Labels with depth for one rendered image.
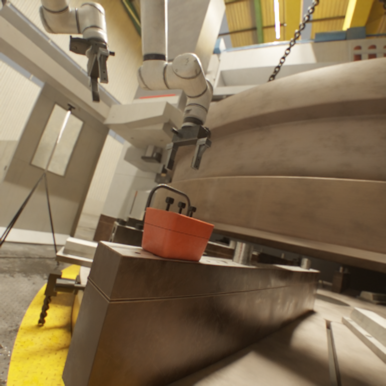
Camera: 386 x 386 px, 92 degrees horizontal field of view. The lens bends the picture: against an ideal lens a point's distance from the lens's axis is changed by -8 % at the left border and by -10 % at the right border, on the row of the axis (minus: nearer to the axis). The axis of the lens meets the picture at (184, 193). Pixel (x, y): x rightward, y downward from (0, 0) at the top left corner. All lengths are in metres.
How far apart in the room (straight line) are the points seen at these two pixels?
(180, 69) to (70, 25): 0.45
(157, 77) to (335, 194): 0.82
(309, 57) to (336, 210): 7.10
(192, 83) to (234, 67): 7.35
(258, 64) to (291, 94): 6.64
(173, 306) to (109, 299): 0.20
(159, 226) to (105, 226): 2.39
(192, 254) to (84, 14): 0.91
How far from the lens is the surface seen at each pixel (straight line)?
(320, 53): 8.01
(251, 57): 8.22
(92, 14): 0.98
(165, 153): 4.19
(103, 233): 2.96
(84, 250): 1.78
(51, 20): 0.98
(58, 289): 1.26
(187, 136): 0.74
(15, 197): 3.50
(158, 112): 3.37
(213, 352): 0.93
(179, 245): 0.59
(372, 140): 1.27
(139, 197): 4.91
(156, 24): 0.84
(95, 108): 3.95
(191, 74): 0.72
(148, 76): 0.81
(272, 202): 1.04
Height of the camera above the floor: 0.78
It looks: 10 degrees up
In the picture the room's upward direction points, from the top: 15 degrees clockwise
